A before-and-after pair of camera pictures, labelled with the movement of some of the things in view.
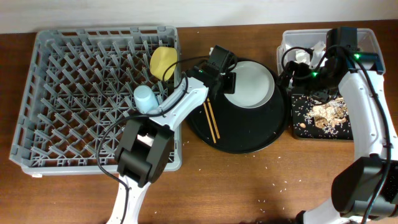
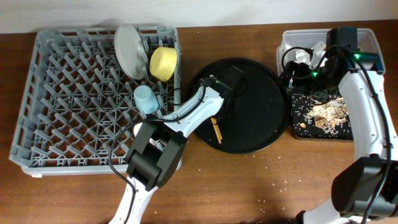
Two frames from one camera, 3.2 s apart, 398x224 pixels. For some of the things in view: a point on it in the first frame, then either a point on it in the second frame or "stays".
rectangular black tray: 311,119 stays
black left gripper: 231,81 to 231,112
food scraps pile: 329,114 stays
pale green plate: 254,84 to 131,51
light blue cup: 146,101 stays
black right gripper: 301,69 stays
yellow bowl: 160,58 stays
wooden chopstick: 209,122 to 217,131
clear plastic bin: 308,45 stays
